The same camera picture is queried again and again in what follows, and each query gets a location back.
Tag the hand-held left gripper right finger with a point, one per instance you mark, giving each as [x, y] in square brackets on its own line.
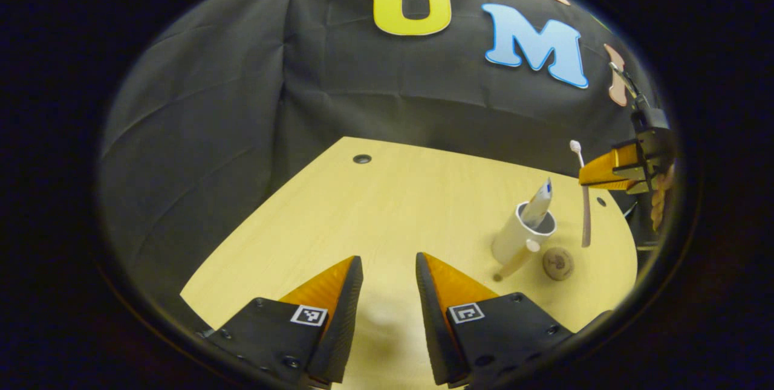
[432, 323]

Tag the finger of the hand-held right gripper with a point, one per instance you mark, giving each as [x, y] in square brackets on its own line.
[604, 169]
[635, 187]

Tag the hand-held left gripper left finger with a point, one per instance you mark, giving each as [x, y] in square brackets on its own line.
[344, 317]

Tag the white toothbrush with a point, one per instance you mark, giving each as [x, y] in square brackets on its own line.
[585, 214]

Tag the white toothpaste tube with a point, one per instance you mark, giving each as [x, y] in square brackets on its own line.
[538, 205]

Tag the round cork coaster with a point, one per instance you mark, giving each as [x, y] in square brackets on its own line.
[557, 264]

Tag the light wooden desktop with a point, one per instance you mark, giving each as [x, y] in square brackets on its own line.
[393, 208]

